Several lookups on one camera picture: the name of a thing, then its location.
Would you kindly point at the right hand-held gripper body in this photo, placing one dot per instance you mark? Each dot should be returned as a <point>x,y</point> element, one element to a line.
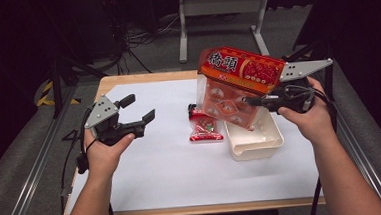
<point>304,67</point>

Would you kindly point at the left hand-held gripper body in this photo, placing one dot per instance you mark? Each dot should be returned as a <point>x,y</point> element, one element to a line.
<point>102,113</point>

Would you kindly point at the orange snack packet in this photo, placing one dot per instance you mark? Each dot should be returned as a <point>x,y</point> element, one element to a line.
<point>234,85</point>

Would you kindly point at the white plastic box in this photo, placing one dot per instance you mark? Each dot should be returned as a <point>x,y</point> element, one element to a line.
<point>264,139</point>

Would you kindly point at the person's left hand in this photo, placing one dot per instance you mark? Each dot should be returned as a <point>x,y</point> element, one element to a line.
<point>101,159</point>

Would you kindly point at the person's right hand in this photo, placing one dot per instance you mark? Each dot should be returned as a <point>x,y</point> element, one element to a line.
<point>316,123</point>

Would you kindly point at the black tripod stand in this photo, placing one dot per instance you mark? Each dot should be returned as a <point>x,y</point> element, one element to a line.
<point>328,75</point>
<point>57,85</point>

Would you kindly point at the white table sheet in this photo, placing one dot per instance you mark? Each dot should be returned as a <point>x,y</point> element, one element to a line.
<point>169,169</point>

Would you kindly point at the small red snack packet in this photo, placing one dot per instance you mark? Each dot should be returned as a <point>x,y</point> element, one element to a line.
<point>205,128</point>

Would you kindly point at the yellow and black floor tape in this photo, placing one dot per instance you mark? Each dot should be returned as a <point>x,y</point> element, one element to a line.
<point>46,96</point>

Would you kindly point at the white metal stand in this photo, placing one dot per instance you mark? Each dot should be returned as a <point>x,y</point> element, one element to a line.
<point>220,6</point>

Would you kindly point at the aluminium rail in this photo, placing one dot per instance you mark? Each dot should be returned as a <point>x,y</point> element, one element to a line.
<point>365,163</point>
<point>32,177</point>

